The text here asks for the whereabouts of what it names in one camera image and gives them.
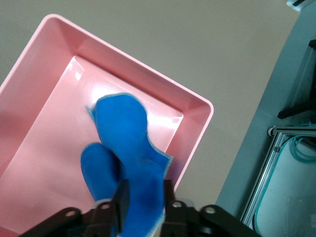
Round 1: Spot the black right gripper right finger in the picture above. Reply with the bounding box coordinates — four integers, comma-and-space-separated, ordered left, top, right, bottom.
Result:
160, 179, 262, 237

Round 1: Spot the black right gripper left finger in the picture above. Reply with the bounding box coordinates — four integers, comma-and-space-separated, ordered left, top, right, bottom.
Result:
18, 179, 130, 237

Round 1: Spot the blue cloth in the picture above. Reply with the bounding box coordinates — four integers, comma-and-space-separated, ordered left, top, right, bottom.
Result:
80, 92, 174, 237

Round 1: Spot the teal tube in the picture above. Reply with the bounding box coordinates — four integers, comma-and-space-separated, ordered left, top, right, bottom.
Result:
254, 134, 316, 237

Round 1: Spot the pink plastic bin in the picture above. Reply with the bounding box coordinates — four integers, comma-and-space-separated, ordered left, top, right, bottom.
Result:
0, 13, 214, 237

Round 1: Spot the black stand leg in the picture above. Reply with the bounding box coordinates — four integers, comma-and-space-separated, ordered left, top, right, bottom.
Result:
277, 39, 316, 120

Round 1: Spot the fabric table cover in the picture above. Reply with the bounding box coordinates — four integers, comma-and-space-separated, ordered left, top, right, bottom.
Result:
0, 0, 301, 205

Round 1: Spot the white device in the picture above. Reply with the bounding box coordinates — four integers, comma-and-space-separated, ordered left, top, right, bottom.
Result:
287, 0, 316, 11

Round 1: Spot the aluminium profile frame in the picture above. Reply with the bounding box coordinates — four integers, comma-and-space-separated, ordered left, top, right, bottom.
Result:
240, 125, 316, 237

